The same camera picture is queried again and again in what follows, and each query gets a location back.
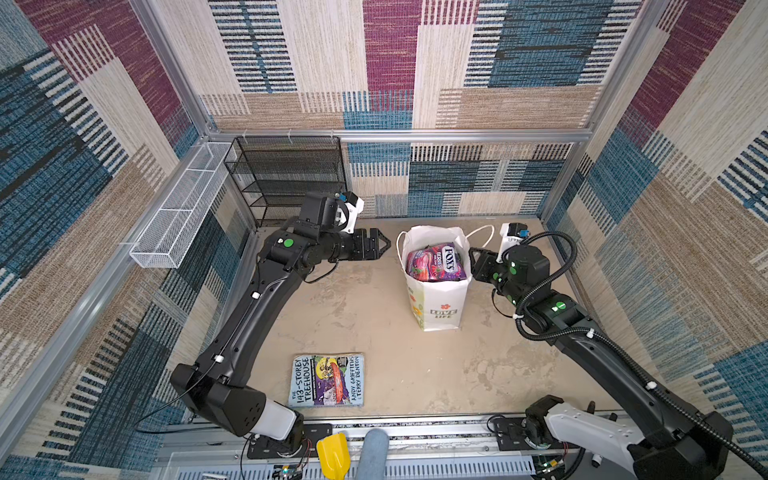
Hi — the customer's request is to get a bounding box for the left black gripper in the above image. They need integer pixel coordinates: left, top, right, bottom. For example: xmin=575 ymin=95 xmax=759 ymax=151
xmin=318 ymin=229 xmax=391 ymax=264

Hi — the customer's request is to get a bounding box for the purple berries candy bag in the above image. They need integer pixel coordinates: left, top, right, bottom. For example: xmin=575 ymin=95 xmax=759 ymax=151
xmin=405 ymin=242 xmax=467 ymax=283

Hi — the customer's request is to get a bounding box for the white paper bag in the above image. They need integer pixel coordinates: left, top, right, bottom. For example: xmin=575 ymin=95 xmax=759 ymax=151
xmin=396 ymin=224 xmax=495 ymax=332

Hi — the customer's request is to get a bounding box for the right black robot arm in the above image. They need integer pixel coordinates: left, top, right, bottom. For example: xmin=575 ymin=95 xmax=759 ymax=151
xmin=469 ymin=239 xmax=767 ymax=479

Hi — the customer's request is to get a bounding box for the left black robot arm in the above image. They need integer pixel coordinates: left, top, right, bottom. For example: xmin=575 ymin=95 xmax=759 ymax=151
xmin=170 ymin=227 xmax=392 ymax=453

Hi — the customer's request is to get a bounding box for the treehouse paperback book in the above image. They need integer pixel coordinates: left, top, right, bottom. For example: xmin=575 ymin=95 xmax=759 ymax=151
xmin=288 ymin=353 xmax=365 ymax=408

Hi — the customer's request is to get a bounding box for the yellow plastic scoop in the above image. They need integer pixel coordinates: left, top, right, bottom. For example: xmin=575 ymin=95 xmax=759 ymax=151
xmin=316 ymin=432 xmax=351 ymax=480

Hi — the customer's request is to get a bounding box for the grey cylinder roll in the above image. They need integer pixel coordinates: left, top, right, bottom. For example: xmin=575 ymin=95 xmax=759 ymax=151
xmin=355 ymin=429 xmax=389 ymax=480

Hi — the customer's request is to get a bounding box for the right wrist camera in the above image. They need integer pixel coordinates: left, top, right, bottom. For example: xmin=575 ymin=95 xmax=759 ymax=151
xmin=497 ymin=222 xmax=530 ymax=263

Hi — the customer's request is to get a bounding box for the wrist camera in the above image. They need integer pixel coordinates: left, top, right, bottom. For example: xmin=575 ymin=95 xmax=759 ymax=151
xmin=497 ymin=222 xmax=530 ymax=263
xmin=298 ymin=191 xmax=365 ymax=234

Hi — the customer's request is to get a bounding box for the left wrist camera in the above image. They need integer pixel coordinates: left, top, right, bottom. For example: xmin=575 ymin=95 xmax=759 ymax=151
xmin=298 ymin=191 xmax=365 ymax=234

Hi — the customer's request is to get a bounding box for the black wire shelf rack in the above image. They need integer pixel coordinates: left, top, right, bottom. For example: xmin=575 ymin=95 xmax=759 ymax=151
xmin=224 ymin=136 xmax=347 ymax=226

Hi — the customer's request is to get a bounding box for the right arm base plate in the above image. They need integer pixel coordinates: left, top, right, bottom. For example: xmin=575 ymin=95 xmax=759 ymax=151
xmin=486 ymin=414 xmax=579 ymax=451

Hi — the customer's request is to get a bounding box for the white wire mesh basket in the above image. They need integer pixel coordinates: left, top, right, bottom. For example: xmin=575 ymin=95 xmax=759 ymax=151
xmin=130 ymin=142 xmax=230 ymax=269

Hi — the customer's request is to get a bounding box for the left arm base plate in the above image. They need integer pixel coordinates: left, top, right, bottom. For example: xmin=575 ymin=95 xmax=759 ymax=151
xmin=245 ymin=422 xmax=333 ymax=460

